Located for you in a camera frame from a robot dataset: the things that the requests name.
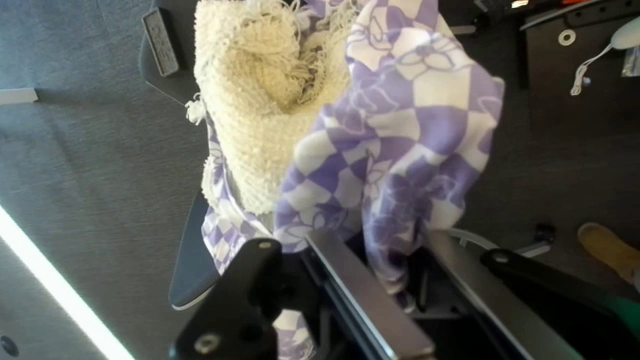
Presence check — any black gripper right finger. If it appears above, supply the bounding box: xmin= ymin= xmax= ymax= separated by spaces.
xmin=425 ymin=229 xmax=640 ymax=360

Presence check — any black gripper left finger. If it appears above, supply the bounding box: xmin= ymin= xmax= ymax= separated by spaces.
xmin=167 ymin=229 xmax=436 ymax=360

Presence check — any white cloth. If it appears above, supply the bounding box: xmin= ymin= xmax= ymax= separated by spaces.
xmin=197 ymin=0 xmax=508 ymax=360

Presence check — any cream knitted cloth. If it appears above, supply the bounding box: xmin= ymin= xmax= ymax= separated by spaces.
xmin=183 ymin=0 xmax=362 ymax=216

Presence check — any black whiteboard eraser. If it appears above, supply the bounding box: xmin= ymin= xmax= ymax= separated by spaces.
xmin=140 ymin=7 xmax=182 ymax=81

